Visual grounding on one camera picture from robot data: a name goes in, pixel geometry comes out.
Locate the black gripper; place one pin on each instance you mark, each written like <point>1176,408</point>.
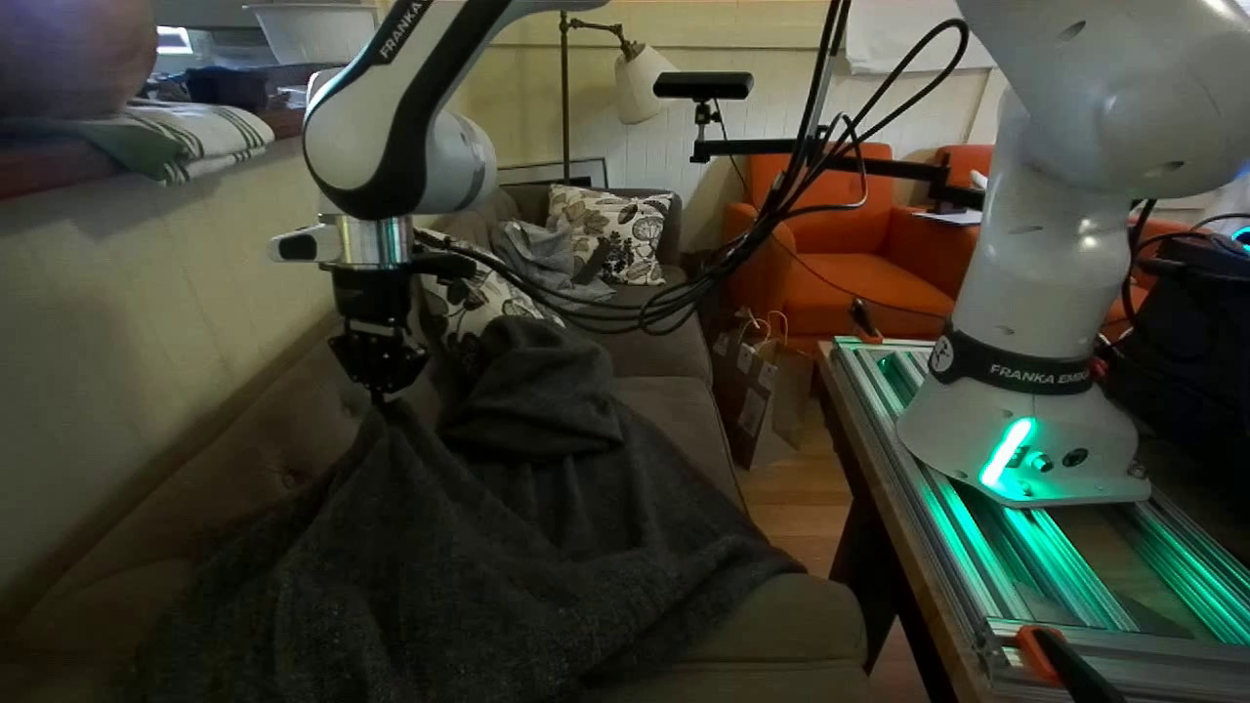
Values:
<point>371,343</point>

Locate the dark grey fleece blanket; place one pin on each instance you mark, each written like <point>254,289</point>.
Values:
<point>531,540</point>

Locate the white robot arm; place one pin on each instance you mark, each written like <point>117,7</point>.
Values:
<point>1107,102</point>

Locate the floral black white pillow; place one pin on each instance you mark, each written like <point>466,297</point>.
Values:
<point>480,314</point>

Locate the light grey crumpled cloth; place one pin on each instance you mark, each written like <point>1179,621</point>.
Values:
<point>544,254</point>

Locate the olive tufted sofa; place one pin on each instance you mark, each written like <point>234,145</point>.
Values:
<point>77,629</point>

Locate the folded striped cloth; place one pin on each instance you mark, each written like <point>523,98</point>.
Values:
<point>177,143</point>

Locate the white floor lamp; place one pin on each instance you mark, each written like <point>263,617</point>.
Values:
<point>635,77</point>

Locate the orange armchair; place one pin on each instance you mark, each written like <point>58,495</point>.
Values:
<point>855,258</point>

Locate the aluminium robot mounting table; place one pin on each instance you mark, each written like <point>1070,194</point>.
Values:
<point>1146,596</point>

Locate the black stereo camera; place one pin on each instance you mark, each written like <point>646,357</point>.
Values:
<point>704,84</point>

